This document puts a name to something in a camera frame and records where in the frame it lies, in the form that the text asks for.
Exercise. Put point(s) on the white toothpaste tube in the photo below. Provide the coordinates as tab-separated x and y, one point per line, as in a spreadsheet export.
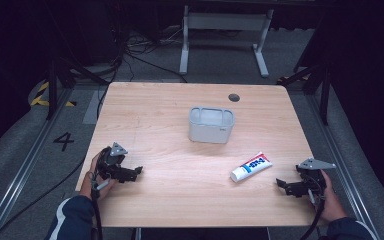
250	167

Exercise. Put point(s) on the person's left hand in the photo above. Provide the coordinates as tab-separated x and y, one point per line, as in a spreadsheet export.
90	181

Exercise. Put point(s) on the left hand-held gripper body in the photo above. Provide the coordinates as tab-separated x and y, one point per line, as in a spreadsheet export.
108	164

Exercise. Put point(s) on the grey plastic basket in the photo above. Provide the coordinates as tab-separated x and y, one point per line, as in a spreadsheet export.
211	125

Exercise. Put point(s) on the black metal stand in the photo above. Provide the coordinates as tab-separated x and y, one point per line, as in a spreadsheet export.
55	80
320	83

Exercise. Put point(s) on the metal floor rail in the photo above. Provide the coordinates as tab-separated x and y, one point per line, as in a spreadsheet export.
343	166
20	173

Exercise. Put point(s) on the yellow black floor tape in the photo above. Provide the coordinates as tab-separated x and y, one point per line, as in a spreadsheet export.
40	96
288	78

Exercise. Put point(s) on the person's right hand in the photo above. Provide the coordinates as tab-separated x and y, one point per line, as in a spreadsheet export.
331	203

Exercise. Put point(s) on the grey metal table frame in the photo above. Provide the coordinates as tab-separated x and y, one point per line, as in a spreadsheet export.
225	23

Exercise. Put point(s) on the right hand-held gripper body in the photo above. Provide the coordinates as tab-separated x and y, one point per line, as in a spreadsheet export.
313	175

